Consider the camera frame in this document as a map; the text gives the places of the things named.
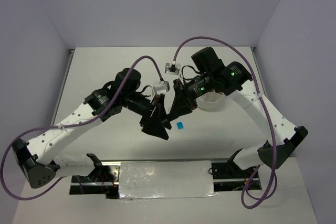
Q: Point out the black mounting rail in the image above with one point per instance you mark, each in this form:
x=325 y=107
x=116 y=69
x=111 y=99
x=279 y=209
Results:
x=108 y=183

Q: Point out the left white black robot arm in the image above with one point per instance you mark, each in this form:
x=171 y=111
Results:
x=39 y=157

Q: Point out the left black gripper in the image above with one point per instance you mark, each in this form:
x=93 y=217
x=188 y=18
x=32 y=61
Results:
x=153 y=125

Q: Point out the silver foil sheet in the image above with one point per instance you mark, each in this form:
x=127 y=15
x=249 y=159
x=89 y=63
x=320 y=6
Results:
x=160 y=180

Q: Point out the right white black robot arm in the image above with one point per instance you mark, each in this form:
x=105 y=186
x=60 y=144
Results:
x=237 y=83

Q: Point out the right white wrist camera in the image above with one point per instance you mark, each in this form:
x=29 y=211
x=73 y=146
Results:
x=172 y=68

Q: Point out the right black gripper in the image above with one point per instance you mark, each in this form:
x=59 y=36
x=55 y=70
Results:
x=184 y=102

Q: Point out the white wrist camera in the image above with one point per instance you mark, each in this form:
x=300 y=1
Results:
x=161 y=87
x=172 y=68

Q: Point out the blue cap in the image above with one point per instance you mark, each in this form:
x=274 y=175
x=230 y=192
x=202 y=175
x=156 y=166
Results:
x=180 y=125

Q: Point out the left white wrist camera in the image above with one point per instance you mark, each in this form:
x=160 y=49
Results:
x=161 y=87

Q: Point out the white round divided container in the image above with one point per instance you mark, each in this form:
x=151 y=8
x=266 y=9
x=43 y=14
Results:
x=210 y=100

